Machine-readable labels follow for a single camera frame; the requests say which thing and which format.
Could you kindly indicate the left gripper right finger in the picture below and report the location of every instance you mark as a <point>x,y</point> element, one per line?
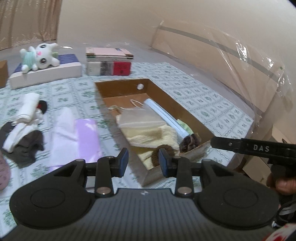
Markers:
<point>227,198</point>

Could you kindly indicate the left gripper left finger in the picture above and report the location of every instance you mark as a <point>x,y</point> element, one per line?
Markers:
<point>66,194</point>

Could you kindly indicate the dark grey sock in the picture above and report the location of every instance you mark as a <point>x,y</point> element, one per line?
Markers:
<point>25,150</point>

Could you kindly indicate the brown fuzzy sock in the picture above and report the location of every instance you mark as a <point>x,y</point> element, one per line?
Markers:
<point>190,142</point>

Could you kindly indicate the green cleaning cloth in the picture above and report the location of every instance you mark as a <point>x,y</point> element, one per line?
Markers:
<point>185,126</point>

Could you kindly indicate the white fashion sock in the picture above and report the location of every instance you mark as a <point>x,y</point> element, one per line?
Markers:
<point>29,111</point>

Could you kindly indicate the black red round pad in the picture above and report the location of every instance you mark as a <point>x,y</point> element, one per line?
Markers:
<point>42,106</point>

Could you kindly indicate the yellow towel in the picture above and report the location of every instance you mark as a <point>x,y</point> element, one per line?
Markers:
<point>145,131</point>

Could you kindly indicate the person right hand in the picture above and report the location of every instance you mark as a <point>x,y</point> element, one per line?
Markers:
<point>284,186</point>

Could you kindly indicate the purple tissue pack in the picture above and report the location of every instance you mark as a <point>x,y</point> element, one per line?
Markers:
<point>74,138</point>

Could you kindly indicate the pink tumbler cup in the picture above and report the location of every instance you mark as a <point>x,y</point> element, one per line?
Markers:
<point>5,173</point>

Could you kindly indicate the floral green white tablecloth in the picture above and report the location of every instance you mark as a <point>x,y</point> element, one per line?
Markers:
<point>222,116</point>

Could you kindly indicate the plastic wrapped headboard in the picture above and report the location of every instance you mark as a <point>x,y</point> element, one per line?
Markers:
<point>260,80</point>

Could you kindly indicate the brown cardboard tray box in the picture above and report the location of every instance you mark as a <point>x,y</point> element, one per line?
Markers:
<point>117,94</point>

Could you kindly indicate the white blue flat box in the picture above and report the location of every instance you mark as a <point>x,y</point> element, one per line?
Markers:
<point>69,67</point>

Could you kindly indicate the small brown cardboard box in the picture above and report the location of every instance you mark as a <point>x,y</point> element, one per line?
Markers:
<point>3,73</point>

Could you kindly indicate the white bunny plush toy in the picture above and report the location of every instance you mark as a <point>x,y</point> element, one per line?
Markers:
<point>40,57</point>

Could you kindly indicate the stack of books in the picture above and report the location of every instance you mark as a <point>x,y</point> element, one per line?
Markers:
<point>108,61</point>

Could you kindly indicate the beige curtain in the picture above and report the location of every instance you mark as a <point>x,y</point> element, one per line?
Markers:
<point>28,21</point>

